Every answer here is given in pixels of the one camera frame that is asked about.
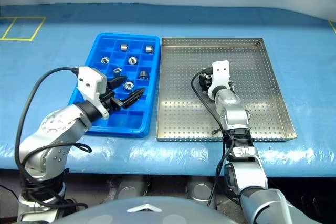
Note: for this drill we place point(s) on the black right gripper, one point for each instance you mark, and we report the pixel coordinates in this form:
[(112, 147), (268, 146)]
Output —
[(208, 82)]

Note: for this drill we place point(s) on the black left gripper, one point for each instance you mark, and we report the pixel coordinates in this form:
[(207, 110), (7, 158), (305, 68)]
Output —
[(111, 102)]

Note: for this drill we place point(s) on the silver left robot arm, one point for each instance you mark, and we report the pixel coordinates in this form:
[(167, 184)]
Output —
[(52, 127)]

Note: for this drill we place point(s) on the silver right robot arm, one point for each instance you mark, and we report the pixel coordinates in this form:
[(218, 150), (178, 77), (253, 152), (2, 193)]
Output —
[(233, 113)]

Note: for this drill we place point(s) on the blue compartment plastic tray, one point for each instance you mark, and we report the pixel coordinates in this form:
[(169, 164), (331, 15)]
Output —
[(136, 119)]

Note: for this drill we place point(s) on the perforated steel tray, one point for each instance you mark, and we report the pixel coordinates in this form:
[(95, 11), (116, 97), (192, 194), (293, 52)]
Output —
[(183, 113)]

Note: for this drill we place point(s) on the shiny metal roller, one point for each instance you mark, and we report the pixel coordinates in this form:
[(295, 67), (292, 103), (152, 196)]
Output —
[(149, 48), (124, 47), (105, 60), (132, 60), (117, 71), (128, 85)]

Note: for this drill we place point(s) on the dark ribbed metal roller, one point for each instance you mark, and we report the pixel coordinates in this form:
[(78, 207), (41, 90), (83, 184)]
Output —
[(143, 75)]

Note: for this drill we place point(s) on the blue table cover film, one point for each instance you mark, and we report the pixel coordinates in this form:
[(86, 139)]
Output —
[(302, 82)]

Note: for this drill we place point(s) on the dark rounded metal shape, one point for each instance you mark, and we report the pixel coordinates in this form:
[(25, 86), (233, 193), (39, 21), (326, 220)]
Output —
[(200, 188), (131, 188)]

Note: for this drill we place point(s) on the yellow tape square outline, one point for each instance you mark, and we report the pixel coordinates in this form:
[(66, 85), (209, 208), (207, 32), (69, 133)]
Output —
[(36, 28)]

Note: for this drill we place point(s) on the grey robot torso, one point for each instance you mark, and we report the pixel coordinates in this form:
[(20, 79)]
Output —
[(147, 213)]

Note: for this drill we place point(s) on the yellow tape strip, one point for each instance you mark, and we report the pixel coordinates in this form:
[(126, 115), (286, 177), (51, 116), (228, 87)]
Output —
[(332, 26)]

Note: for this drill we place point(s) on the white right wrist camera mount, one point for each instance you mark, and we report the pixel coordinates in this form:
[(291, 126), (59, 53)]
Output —
[(221, 73)]

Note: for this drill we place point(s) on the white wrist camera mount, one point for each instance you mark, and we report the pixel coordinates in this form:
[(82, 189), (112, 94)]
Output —
[(221, 73), (89, 79)]

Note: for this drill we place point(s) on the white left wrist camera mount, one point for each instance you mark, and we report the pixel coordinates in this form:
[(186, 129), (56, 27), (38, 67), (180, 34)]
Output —
[(89, 79)]

